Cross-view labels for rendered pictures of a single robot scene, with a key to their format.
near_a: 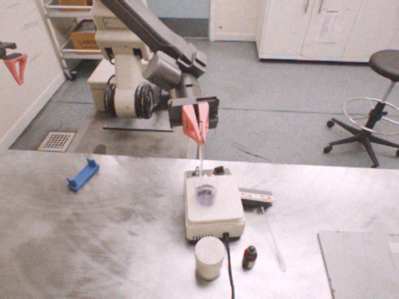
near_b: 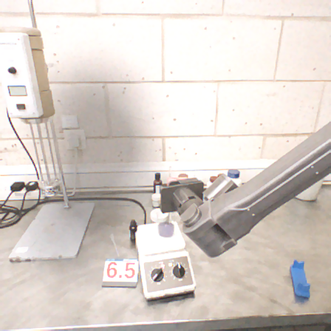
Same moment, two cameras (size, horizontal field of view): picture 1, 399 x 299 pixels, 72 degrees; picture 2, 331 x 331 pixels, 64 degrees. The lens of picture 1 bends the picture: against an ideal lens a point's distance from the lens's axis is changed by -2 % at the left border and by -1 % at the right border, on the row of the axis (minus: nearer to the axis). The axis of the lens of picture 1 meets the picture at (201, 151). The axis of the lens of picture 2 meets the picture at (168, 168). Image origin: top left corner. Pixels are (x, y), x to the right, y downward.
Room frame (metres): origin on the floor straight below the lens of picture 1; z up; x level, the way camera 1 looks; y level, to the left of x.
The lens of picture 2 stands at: (0.97, -0.09, 1.31)
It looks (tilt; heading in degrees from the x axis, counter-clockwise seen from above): 24 degrees down; 172
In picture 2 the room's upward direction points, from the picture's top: straight up
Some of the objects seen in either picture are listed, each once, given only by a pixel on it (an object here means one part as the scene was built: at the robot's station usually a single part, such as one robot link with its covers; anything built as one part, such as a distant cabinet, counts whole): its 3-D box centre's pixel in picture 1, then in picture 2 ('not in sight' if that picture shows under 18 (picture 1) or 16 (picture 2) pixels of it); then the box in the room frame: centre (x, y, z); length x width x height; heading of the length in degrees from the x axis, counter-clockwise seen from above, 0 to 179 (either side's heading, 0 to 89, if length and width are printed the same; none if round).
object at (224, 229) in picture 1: (211, 199); (162, 255); (0.40, -0.03, 0.79); 0.22 x 0.13 x 0.08; 5
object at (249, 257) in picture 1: (250, 255); (133, 228); (0.26, -0.10, 0.78); 0.03 x 0.03 x 0.07
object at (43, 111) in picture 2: not in sight; (24, 77); (0.19, -0.37, 1.25); 0.15 x 0.11 x 0.24; 176
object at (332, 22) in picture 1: (331, 26); not in sight; (2.64, -1.21, 0.40); 0.24 x 0.01 x 0.30; 86
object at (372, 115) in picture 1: (375, 114); not in sight; (1.43, -1.12, 0.28); 0.40 x 0.40 x 0.05
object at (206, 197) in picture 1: (204, 188); (166, 222); (0.37, -0.01, 0.87); 0.06 x 0.05 x 0.08; 105
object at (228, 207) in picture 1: (213, 197); (160, 236); (0.37, -0.03, 0.83); 0.12 x 0.12 x 0.01; 5
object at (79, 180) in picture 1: (82, 172); (300, 276); (0.51, 0.33, 0.77); 0.10 x 0.03 x 0.04; 157
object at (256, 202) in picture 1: (255, 195); (120, 272); (0.43, -0.14, 0.77); 0.09 x 0.06 x 0.04; 81
